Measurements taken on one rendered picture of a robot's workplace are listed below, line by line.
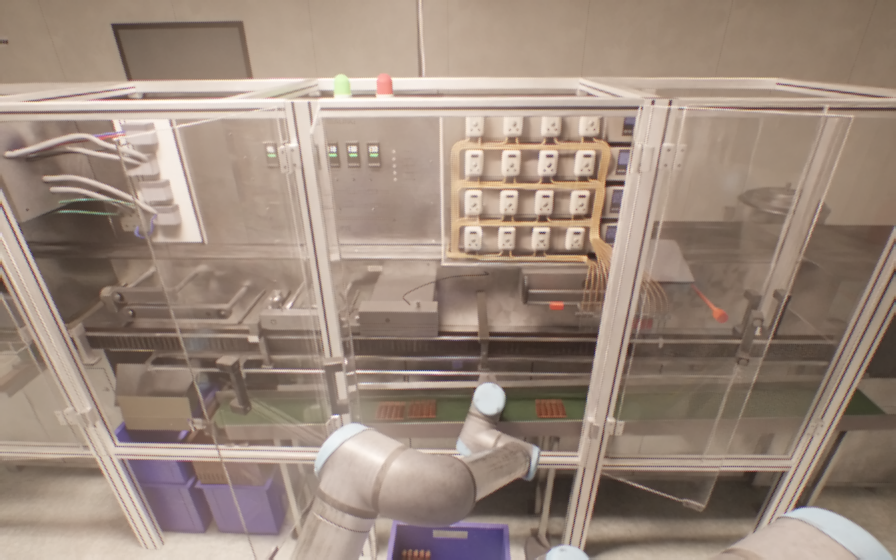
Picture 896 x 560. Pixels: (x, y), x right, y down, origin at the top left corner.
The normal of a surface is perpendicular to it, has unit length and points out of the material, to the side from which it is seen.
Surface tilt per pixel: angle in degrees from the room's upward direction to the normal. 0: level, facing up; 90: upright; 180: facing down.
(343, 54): 90
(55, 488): 0
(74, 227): 90
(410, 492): 49
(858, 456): 90
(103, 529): 0
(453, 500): 63
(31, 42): 90
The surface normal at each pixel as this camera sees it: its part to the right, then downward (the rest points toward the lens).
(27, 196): 1.00, 0.00
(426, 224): -0.03, 0.46
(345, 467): -0.34, -0.40
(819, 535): -0.10, -0.96
